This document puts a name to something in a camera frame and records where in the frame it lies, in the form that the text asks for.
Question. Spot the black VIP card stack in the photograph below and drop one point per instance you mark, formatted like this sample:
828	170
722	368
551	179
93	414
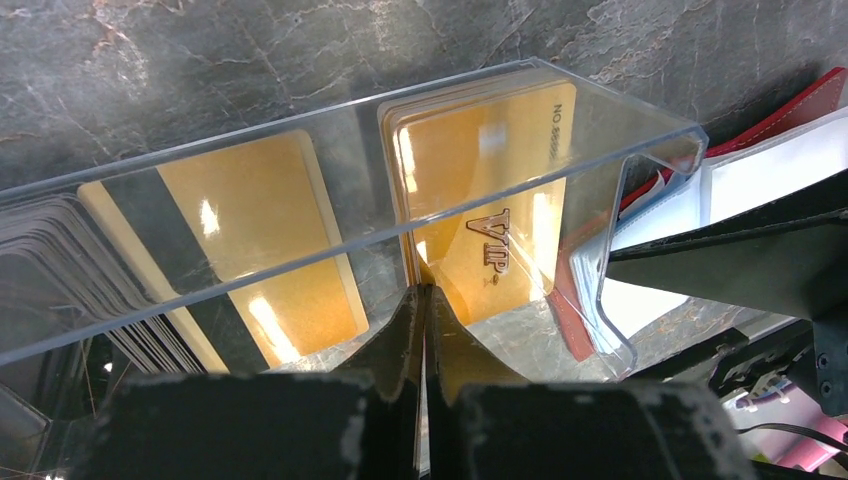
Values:
62	280

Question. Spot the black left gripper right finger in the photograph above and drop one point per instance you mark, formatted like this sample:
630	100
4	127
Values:
455	358

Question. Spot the red leather card holder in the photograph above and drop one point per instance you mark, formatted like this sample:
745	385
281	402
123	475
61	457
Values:
801	143

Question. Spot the clear acrylic card tray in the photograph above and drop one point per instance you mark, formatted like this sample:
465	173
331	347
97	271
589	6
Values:
86	411

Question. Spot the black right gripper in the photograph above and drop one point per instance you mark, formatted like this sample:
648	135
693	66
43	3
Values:
789	257

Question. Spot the gold VIP card stack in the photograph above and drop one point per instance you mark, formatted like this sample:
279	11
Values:
474	170

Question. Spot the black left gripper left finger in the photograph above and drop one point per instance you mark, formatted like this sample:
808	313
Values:
392	359

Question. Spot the gold card stack middle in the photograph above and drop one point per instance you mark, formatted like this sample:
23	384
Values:
228	217

